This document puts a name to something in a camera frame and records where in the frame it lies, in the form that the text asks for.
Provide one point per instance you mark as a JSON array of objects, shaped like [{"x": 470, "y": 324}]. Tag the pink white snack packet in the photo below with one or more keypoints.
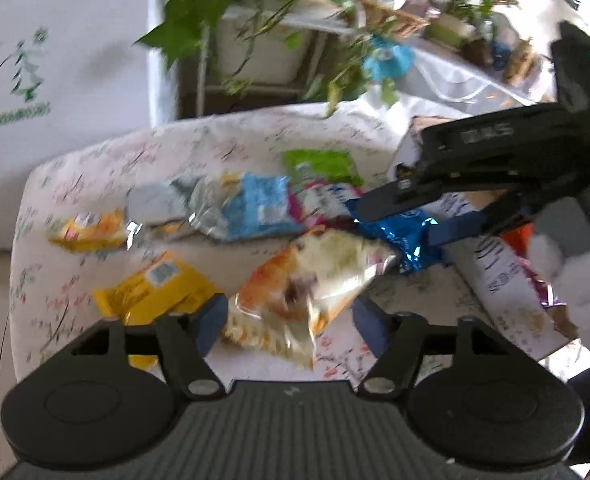
[{"x": 320, "y": 200}]

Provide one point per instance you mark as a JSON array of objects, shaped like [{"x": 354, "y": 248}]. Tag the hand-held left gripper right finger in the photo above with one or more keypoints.
[{"x": 370, "y": 327}]

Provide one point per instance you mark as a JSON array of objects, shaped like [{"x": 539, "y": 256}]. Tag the floral tablecloth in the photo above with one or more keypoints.
[{"x": 215, "y": 135}]

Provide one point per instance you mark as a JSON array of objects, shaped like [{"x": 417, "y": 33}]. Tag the purple foil packet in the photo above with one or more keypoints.
[{"x": 542, "y": 285}]

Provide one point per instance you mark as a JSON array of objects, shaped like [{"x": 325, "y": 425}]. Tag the green snack packet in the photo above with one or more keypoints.
[{"x": 325, "y": 162}]

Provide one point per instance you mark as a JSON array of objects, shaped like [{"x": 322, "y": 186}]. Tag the silver foil snack packet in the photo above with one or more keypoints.
[{"x": 160, "y": 202}]

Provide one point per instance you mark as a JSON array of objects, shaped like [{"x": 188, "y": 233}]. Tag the small potted plant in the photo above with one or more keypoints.
[{"x": 450, "y": 25}]

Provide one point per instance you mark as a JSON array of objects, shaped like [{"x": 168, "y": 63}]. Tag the orange clear snack bag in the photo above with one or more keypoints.
[{"x": 300, "y": 280}]

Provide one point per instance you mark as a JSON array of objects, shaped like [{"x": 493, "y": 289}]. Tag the blue foil snack packet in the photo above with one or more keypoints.
[{"x": 400, "y": 237}]

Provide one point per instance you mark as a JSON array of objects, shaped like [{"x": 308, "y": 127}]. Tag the blue ornament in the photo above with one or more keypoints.
[{"x": 387, "y": 60}]

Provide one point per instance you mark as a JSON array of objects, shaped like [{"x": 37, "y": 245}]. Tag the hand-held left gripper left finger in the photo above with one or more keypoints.
[{"x": 211, "y": 322}]

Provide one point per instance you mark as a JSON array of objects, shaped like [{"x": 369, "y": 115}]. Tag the wicker basket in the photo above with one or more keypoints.
[{"x": 400, "y": 20}]

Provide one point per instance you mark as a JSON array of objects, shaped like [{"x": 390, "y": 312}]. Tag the white cabinet with green print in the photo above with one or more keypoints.
[{"x": 75, "y": 10}]

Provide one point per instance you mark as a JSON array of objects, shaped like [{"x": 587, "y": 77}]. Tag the brown figurine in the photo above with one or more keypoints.
[{"x": 519, "y": 62}]

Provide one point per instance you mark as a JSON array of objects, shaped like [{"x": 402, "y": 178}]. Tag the orange red packet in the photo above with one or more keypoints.
[{"x": 517, "y": 242}]

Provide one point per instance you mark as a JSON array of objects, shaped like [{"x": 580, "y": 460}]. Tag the white cardboard box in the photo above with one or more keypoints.
[{"x": 500, "y": 280}]

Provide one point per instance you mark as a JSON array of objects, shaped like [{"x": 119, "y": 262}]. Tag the green trailing houseplant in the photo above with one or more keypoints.
[{"x": 195, "y": 10}]

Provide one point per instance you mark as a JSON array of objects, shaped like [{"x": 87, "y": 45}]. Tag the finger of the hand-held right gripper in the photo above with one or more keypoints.
[
  {"x": 405, "y": 195},
  {"x": 457, "y": 227}
]

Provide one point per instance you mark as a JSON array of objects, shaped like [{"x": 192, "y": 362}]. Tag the person's right hand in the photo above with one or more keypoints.
[{"x": 575, "y": 260}]

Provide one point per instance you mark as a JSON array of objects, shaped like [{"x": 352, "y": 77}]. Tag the light blue snack packet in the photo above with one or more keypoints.
[{"x": 260, "y": 205}]

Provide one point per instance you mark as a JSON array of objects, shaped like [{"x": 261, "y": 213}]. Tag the white covered side table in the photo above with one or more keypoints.
[{"x": 450, "y": 75}]

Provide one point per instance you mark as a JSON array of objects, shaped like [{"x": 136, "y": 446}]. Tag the yellow snack packet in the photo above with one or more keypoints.
[
  {"x": 90, "y": 232},
  {"x": 145, "y": 290}
]

